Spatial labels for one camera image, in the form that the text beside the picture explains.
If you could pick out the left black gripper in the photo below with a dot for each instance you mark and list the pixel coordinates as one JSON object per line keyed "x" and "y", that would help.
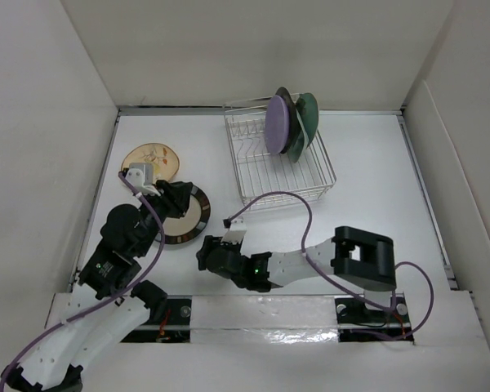
{"x": 175, "y": 195}

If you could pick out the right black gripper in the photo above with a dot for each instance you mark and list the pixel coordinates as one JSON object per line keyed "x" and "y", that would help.
{"x": 210, "y": 242}

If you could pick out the black mosaic rimmed plate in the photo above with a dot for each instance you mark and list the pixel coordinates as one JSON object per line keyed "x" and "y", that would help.
{"x": 178, "y": 231}

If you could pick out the tan floral round plate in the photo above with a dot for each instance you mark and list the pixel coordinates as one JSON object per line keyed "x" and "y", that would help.
{"x": 164, "y": 160}

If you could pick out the teal rectangular ceramic plate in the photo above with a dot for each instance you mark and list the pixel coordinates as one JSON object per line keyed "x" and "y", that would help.
{"x": 295, "y": 152}

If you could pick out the purple plastic plate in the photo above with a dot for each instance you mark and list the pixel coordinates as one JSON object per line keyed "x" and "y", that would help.
{"x": 277, "y": 125}

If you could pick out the brown rimmed cream plate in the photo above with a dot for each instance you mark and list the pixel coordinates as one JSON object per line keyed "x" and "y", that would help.
{"x": 295, "y": 128}

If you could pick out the teal round plate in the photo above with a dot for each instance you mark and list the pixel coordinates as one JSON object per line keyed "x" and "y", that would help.
{"x": 308, "y": 108}

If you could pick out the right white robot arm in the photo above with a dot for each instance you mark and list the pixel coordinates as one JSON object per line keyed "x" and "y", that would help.
{"x": 358, "y": 262}

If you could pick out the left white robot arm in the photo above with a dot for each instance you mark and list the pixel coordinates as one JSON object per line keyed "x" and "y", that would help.
{"x": 113, "y": 296}

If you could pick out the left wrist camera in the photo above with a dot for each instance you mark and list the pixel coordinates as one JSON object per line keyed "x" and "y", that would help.
{"x": 138, "y": 177}

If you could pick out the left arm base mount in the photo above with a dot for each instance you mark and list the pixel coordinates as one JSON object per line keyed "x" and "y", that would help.
{"x": 173, "y": 326}

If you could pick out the metal wire dish rack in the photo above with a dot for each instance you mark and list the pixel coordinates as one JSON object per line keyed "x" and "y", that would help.
{"x": 257, "y": 172}

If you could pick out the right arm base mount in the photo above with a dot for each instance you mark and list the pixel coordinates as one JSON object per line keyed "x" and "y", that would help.
{"x": 354, "y": 320}

